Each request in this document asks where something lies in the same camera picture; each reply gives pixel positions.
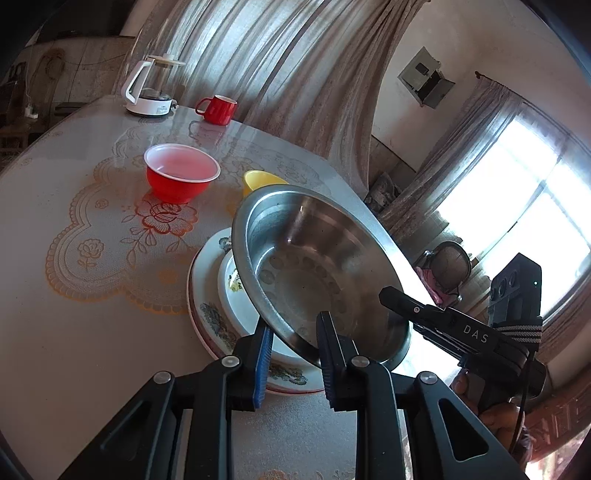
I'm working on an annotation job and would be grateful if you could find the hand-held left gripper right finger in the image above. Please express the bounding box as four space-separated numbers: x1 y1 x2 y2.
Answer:
316 311 529 480

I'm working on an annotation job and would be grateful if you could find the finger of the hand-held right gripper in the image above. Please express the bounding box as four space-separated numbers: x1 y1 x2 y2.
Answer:
412 323 462 358
379 286 451 329

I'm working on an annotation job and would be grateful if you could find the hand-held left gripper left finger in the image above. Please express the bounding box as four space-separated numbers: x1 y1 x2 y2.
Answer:
59 318 276 480

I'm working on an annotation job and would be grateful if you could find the small white decorated plate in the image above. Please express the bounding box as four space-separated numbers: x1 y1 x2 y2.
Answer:
217 251 269 337

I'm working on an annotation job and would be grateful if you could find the large white decorated plate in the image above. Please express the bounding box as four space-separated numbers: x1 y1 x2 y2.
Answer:
187 228 326 395

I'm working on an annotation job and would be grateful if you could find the steel bowl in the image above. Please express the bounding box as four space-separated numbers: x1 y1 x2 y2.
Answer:
231 185 411 370

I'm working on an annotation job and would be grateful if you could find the person's right hand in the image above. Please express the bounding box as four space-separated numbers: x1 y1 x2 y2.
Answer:
450 369 536 462

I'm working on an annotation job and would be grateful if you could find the pink cloth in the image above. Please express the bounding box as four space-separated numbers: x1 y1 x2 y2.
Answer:
414 265 458 305

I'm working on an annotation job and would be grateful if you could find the dark wicker chair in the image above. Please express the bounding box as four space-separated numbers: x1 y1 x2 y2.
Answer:
425 241 472 305

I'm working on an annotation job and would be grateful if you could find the carved wooden furniture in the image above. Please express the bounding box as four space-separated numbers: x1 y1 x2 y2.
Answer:
524 383 591 472

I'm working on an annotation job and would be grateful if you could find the grey printed picture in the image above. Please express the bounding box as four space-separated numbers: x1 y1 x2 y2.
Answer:
364 172 402 214

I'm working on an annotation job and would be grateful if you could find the bright window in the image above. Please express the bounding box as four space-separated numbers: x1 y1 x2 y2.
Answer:
436 104 591 319

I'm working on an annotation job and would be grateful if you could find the narrow beige window curtain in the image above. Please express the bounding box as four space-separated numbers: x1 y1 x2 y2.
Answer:
381 78 525 241

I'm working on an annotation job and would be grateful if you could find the yellow plastic bowl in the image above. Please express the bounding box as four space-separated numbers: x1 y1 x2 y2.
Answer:
242 170 289 199

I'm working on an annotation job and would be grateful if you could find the red plastic bowl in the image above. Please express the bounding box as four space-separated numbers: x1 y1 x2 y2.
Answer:
144 143 221 204

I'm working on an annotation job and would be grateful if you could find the red mug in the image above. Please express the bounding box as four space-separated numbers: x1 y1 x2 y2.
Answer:
195 95 238 126

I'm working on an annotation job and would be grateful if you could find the wide beige sheer curtain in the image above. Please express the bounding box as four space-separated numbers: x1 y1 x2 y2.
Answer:
115 0 432 185

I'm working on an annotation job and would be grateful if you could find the white electric glass kettle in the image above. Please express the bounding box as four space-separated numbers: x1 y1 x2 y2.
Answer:
122 53 187 118

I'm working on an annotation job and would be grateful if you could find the wall electrical box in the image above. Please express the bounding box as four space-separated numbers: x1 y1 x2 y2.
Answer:
398 46 455 110

